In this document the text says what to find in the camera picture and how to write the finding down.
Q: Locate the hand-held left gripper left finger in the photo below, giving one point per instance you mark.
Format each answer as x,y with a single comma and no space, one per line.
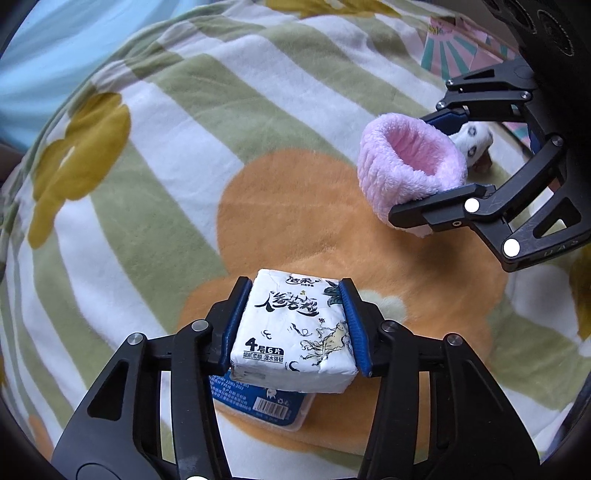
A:
236,318

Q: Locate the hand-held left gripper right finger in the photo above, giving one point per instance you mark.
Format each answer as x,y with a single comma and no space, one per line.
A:
353,323

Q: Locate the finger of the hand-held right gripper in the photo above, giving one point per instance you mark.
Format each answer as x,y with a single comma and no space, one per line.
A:
445,117
438,214

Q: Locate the white printed tissue packet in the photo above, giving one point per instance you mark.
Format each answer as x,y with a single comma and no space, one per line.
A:
286,341

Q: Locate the printed cardboard box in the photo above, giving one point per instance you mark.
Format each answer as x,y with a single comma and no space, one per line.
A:
457,46

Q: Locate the blue label tissue packet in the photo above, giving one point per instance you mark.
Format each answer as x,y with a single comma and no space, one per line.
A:
272,406

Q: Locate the white plush toy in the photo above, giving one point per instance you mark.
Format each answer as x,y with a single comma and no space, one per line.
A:
475,143

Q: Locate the striped flower blanket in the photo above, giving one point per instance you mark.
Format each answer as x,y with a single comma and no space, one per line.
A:
161,184

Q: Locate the light blue sheet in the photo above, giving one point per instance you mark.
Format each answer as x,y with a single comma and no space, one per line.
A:
69,55

